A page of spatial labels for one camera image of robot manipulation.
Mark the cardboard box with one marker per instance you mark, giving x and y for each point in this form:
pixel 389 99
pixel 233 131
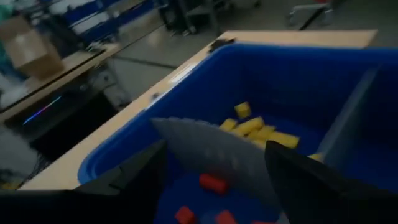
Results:
pixel 31 53

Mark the large blue plastic bin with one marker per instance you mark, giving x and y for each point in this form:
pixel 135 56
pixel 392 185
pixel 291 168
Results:
pixel 280 81

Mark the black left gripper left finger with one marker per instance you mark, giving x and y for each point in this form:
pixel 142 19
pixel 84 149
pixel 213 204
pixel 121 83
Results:
pixel 109 205

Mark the yellow block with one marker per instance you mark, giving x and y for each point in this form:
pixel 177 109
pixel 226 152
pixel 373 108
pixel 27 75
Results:
pixel 228 124
pixel 242 110
pixel 250 125
pixel 284 140
pixel 315 157
pixel 265 132

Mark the black plastic gripper part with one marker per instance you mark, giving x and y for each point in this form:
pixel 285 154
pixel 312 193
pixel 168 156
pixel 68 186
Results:
pixel 221 43

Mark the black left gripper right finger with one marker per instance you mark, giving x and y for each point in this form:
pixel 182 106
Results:
pixel 326 202

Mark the blue shelving unit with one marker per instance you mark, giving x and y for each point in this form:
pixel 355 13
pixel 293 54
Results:
pixel 93 15

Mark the red cylinder block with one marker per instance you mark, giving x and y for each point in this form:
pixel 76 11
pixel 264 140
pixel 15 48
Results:
pixel 214 184

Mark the long grey slotted divider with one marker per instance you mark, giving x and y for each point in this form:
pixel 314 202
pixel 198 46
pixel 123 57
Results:
pixel 217 149

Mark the background wooden desk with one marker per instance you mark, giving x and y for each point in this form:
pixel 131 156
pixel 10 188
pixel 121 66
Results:
pixel 77 62

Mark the grey round desk grommet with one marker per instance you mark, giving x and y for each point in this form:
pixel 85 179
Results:
pixel 155 95

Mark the white rectangular pad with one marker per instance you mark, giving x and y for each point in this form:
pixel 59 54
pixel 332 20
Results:
pixel 183 73

